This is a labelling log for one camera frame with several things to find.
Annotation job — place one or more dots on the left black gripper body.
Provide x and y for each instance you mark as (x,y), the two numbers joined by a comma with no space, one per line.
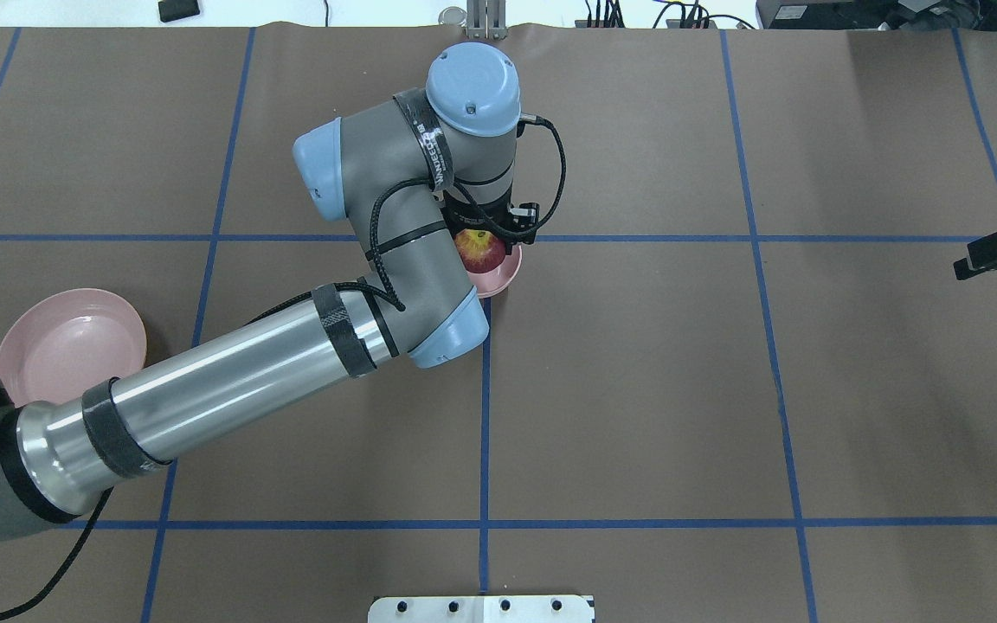
(470,216)

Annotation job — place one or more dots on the red yellow apple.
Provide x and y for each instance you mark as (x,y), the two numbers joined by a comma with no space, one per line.
(479,250)

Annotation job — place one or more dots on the pink bowl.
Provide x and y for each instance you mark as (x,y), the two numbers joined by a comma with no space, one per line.
(496,281)

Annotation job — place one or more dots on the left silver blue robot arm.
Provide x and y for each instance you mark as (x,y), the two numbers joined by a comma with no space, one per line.
(389,171)

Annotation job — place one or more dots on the pink plate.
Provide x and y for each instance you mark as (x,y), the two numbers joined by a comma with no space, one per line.
(70,342)

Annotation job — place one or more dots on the black laptop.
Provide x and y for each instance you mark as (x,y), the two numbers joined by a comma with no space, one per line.
(878,15)

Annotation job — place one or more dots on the small black square device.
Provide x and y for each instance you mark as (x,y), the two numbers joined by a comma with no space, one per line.
(174,10)

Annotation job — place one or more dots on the aluminium frame post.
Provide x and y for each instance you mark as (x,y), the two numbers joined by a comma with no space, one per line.
(486,20)

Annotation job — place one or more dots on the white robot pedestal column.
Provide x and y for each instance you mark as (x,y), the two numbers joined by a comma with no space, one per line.
(484,608)

